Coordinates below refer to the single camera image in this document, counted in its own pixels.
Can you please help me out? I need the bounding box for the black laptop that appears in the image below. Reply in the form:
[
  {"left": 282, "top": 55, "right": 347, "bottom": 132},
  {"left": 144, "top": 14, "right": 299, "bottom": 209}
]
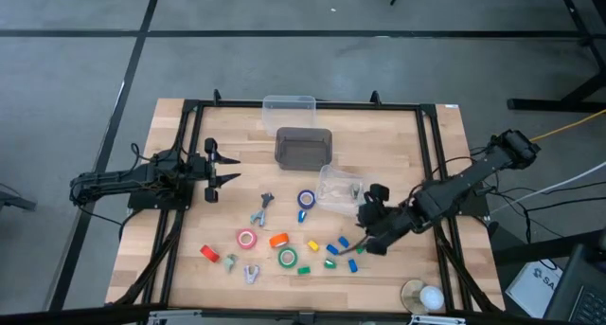
[{"left": 543, "top": 243, "right": 606, "bottom": 325}]

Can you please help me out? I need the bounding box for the dark translucent plastic bin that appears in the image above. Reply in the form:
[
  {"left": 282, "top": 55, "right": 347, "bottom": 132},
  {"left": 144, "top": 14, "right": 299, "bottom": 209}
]
[{"left": 274, "top": 126, "right": 334, "bottom": 172}]

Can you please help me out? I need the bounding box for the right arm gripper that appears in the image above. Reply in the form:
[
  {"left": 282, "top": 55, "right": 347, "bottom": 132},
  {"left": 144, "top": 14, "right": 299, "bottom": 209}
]
[{"left": 357, "top": 184, "right": 408, "bottom": 257}]

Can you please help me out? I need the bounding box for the lilac staple remover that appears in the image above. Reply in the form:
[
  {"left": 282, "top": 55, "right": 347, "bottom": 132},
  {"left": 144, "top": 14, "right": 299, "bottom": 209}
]
[{"left": 242, "top": 263, "right": 261, "bottom": 285}]

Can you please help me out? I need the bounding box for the black aluminium table frame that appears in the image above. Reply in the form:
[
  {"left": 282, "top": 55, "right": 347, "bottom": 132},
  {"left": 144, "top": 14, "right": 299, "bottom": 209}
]
[{"left": 107, "top": 88, "right": 506, "bottom": 325}]

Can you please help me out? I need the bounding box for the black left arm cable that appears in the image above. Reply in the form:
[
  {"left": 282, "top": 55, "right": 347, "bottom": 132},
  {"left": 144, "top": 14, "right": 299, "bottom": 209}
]
[{"left": 75, "top": 142, "right": 146, "bottom": 244}]

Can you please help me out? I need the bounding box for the white bulb table lamp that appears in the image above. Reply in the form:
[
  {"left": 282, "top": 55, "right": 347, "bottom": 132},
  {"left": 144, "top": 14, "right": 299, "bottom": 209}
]
[{"left": 400, "top": 278, "right": 447, "bottom": 316}]

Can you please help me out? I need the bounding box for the black desk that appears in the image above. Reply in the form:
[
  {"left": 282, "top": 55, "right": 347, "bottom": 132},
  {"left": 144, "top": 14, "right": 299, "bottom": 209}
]
[{"left": 506, "top": 0, "right": 606, "bottom": 115}]

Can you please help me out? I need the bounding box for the dark chair base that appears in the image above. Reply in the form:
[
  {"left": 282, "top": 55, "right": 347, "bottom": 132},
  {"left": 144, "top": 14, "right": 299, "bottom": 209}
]
[{"left": 0, "top": 182, "right": 38, "bottom": 213}]

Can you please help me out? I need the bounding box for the silver bracket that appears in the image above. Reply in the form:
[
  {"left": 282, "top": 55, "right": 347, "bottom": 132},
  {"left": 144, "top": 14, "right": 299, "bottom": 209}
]
[
  {"left": 407, "top": 314, "right": 468, "bottom": 325},
  {"left": 147, "top": 309, "right": 204, "bottom": 325}
]

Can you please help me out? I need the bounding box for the pink tape roll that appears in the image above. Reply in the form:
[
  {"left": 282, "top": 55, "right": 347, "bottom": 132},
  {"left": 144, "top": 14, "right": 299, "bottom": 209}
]
[{"left": 236, "top": 227, "right": 258, "bottom": 250}]

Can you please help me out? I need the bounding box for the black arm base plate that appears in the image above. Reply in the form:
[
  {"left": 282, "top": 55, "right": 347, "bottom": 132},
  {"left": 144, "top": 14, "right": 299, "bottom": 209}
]
[
  {"left": 423, "top": 180, "right": 490, "bottom": 218},
  {"left": 126, "top": 172, "right": 196, "bottom": 211}
]

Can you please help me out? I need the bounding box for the black floor cable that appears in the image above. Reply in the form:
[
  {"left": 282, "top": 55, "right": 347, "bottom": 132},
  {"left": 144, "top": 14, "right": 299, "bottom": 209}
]
[{"left": 518, "top": 182, "right": 606, "bottom": 245}]

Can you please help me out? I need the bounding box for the green tape roll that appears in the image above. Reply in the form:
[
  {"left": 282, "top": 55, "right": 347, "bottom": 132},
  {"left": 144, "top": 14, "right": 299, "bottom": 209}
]
[{"left": 276, "top": 246, "right": 299, "bottom": 269}]

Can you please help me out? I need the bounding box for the blue tape roll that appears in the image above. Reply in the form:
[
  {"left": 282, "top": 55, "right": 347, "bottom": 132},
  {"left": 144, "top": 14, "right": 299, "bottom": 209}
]
[{"left": 296, "top": 189, "right": 317, "bottom": 210}]

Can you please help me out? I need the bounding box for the white cable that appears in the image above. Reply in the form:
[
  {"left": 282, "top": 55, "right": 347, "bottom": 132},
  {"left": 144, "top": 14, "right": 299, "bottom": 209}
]
[{"left": 491, "top": 159, "right": 606, "bottom": 212}]

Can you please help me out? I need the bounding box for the clear plastic bin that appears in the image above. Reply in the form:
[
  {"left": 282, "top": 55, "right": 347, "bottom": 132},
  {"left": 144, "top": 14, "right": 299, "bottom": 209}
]
[
  {"left": 314, "top": 164, "right": 376, "bottom": 217},
  {"left": 261, "top": 95, "right": 317, "bottom": 136}
]

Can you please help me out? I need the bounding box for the white printed box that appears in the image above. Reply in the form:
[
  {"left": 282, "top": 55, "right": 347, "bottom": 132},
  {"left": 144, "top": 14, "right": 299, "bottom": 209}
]
[{"left": 504, "top": 258, "right": 565, "bottom": 319}]

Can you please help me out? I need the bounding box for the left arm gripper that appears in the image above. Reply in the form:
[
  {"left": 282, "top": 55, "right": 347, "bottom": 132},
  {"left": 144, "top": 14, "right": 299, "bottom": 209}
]
[{"left": 188, "top": 137, "right": 242, "bottom": 205}]

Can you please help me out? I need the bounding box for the yellow cable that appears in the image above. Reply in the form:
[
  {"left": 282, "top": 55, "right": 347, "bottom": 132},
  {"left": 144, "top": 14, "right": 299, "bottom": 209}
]
[{"left": 529, "top": 107, "right": 606, "bottom": 143}]

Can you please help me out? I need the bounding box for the red tape roll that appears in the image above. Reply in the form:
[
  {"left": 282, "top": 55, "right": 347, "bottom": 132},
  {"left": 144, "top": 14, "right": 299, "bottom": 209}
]
[{"left": 199, "top": 244, "right": 221, "bottom": 263}]

